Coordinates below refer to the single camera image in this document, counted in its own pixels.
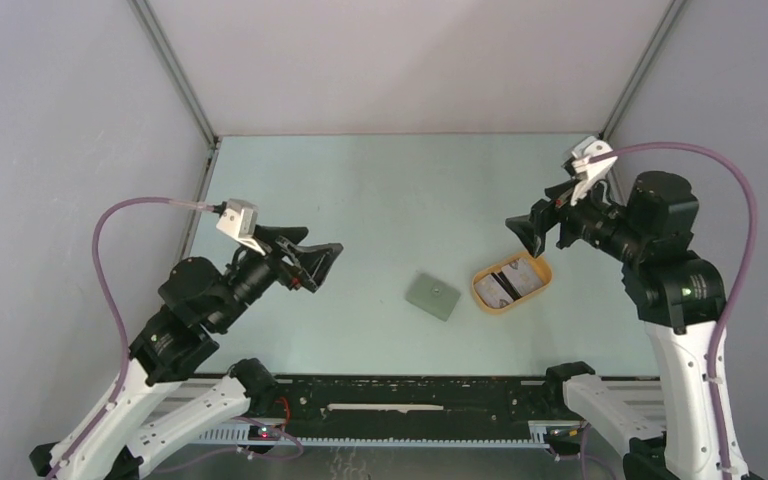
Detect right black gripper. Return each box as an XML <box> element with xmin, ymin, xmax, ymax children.
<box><xmin>506</xmin><ymin>167</ymin><xmax>648</xmax><ymax>264</ymax></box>

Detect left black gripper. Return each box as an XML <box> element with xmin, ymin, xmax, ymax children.
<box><xmin>213</xmin><ymin>223</ymin><xmax>345</xmax><ymax>330</ymax></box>

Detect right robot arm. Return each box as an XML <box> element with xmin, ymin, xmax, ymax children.
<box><xmin>505</xmin><ymin>171</ymin><xmax>751</xmax><ymax>479</ymax></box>

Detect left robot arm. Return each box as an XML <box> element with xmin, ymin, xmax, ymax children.
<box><xmin>29</xmin><ymin>226</ymin><xmax>343</xmax><ymax>479</ymax></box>

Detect large white card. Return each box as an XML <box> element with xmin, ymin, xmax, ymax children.
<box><xmin>505</xmin><ymin>258</ymin><xmax>544</xmax><ymax>296</ymax></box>

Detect orange plastic tray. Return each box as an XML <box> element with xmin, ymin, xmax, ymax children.
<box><xmin>471</xmin><ymin>250</ymin><xmax>553</xmax><ymax>315</ymax></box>

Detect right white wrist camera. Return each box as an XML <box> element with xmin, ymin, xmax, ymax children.
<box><xmin>565</xmin><ymin>136</ymin><xmax>617</xmax><ymax>206</ymax></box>

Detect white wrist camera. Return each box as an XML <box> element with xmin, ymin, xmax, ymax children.
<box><xmin>565</xmin><ymin>136</ymin><xmax>617</xmax><ymax>206</ymax></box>
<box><xmin>213</xmin><ymin>199</ymin><xmax>266</xmax><ymax>256</ymax></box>

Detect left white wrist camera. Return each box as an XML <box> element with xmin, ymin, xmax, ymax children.
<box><xmin>213</xmin><ymin>199</ymin><xmax>266</xmax><ymax>256</ymax></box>

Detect aluminium frame rail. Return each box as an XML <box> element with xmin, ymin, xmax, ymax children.
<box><xmin>115</xmin><ymin>377</ymin><xmax>717</xmax><ymax>452</ymax></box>

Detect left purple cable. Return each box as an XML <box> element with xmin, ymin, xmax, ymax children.
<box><xmin>46</xmin><ymin>196</ymin><xmax>309</xmax><ymax>480</ymax></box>

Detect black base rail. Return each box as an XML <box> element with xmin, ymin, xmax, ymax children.
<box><xmin>214</xmin><ymin>374</ymin><xmax>607</xmax><ymax>444</ymax></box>

